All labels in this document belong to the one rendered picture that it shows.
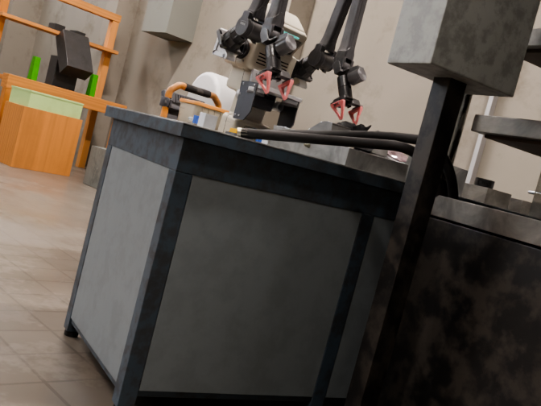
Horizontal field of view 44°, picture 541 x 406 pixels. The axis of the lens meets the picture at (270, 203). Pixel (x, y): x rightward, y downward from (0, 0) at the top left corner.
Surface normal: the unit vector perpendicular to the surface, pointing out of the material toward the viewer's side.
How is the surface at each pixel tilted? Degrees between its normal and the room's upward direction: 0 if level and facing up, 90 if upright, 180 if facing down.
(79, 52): 55
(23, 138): 90
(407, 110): 90
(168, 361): 90
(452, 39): 90
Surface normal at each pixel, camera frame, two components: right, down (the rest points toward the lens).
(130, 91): -0.71, -0.14
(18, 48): 0.66, 0.22
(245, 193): 0.49, 0.18
